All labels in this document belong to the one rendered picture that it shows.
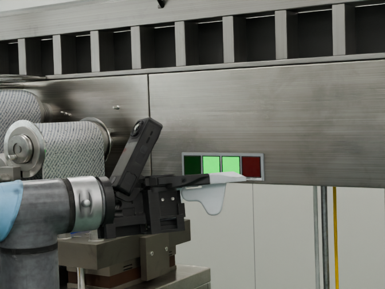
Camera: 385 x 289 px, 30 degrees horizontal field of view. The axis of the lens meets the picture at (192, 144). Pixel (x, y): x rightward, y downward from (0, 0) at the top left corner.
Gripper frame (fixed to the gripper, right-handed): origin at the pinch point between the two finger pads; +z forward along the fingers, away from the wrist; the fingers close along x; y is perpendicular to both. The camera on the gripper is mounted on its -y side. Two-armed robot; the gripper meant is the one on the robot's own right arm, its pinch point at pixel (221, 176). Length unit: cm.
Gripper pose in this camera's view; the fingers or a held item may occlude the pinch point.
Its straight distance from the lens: 108.8
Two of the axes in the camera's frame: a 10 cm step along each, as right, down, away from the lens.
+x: 4.5, -1.0, -8.9
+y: 0.9, 9.9, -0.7
